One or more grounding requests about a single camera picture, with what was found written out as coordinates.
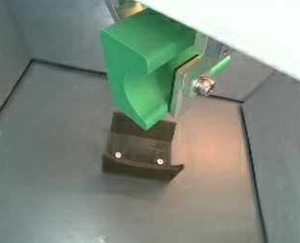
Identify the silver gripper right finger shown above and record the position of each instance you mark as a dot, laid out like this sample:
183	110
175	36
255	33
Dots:
193	78

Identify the black curved fixture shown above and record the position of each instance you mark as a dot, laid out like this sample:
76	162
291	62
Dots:
140	152

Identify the green arch block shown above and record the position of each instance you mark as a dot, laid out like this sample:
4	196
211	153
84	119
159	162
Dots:
145	46

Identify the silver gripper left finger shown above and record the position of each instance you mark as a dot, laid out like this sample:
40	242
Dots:
123	8

